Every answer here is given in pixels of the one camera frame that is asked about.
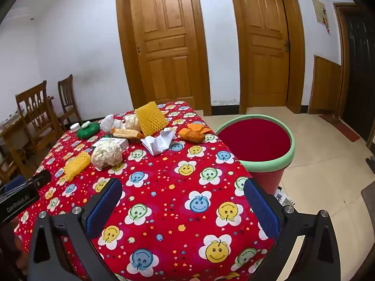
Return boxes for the orange snack wrapper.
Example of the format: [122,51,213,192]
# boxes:
[178,123,212,143]

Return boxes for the printed newspaper pages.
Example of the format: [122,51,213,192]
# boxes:
[274,185,297,207]

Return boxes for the dark door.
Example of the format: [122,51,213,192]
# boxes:
[333,2,375,142]

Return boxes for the white crumpled paper sheet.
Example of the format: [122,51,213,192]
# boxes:
[141,128,176,156]

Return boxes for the small yellow foam net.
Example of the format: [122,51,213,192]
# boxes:
[63,151,91,181]

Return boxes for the white crumpled foam ball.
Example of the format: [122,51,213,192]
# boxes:
[90,140,124,171]

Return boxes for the large yellow foam net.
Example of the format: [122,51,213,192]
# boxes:
[134,101,169,137]

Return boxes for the red door mat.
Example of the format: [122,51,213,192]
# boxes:
[319,114,361,143]

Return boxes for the green round container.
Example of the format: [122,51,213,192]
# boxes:
[77,121,100,139]

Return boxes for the wooden chair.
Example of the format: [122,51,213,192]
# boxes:
[57,74,83,131]
[15,80,63,164]

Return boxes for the white tissue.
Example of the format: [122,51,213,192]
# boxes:
[99,114,115,132]

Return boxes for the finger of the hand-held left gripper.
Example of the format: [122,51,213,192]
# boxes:
[30,169,52,187]

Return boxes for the red bin with green rim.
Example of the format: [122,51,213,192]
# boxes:
[215,114,294,195]

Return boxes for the red smiley-flower printed tablecloth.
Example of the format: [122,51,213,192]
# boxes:
[13,101,276,281]

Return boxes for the beige wall notice board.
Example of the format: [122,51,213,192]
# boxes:
[311,0,328,24]

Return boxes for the wooden panelled door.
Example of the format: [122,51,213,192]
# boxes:
[227,0,307,115]
[115,0,212,117]

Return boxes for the white and green box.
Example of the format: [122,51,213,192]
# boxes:
[92,137,130,150]

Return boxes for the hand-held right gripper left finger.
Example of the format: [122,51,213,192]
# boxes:
[28,178,123,281]

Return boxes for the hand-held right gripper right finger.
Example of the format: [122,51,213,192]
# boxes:
[243,178,342,281]

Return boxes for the tan bread wrapper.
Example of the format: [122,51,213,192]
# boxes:
[111,128,145,141]

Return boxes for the low wooden wall panel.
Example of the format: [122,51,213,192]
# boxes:
[308,55,343,115]

